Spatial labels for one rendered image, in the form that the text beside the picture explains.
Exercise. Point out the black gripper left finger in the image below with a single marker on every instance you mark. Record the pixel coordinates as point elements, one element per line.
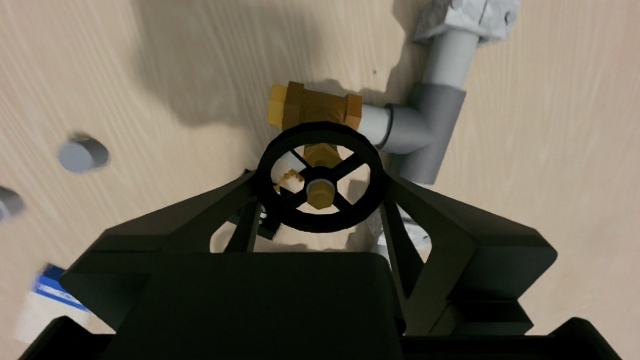
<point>188,225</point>

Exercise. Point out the grey hex nut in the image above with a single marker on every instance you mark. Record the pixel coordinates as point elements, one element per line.
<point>9,202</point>

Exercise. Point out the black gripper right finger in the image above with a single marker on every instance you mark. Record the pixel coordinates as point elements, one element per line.
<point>475,254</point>

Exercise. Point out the black tag with gold chain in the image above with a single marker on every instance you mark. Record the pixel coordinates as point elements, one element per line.
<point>268,224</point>

